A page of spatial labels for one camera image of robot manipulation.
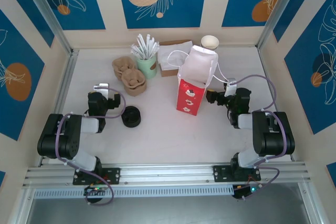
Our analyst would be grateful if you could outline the red and white paper bag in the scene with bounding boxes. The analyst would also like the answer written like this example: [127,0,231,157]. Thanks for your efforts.
[166,45,232,117]

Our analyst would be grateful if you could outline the stack of black cup lids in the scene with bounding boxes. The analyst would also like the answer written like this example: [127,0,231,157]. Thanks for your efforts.
[121,105,142,129]

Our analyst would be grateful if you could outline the stack of pulp cup carriers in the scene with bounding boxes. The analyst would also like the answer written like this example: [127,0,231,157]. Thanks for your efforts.
[112,56,148,98]

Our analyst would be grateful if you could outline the mint green holder cup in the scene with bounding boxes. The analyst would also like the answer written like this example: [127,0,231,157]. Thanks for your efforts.
[135,51,159,80]

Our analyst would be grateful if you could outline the brown cardboard napkin box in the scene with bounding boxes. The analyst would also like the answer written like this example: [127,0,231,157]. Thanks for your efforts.
[157,39,194,78]

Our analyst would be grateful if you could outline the stack of white paper cups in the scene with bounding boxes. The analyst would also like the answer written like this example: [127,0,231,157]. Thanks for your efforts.
[200,35,220,51]

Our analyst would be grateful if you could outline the white paper napkins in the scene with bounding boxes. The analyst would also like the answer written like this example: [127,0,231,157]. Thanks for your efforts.
[156,40,195,72]

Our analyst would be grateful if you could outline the grey metal plate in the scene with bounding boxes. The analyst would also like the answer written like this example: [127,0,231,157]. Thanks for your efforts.
[25,183,314,224]

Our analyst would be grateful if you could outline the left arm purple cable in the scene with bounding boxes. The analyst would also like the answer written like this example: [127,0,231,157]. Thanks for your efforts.
[55,87,126,207]

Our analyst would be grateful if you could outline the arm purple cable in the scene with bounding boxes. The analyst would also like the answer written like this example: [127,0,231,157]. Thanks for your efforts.
[55,87,126,207]
[234,74,287,201]

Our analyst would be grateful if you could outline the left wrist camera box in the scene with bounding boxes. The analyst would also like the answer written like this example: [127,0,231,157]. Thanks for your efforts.
[93,83,110,100]

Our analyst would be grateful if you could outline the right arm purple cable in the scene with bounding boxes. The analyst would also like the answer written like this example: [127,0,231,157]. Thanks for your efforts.
[234,74,287,201]

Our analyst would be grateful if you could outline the aluminium side rail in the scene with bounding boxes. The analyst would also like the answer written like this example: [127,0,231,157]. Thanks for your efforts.
[38,49,80,167]

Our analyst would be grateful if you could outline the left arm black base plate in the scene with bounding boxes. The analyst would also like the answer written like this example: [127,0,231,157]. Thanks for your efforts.
[72,167,121,186]

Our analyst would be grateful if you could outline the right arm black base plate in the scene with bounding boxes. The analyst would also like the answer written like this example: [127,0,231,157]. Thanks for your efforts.
[213,164,262,183]

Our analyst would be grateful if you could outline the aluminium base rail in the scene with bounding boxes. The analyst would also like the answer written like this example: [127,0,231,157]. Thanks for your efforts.
[23,161,312,187]

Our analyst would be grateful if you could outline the aluminium frame post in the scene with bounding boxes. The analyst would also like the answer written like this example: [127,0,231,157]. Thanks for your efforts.
[256,0,300,50]
[298,182,326,224]
[7,186,36,224]
[18,0,80,56]

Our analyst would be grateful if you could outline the grey slotted cable duct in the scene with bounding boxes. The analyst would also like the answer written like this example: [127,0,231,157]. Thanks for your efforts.
[33,184,235,200]

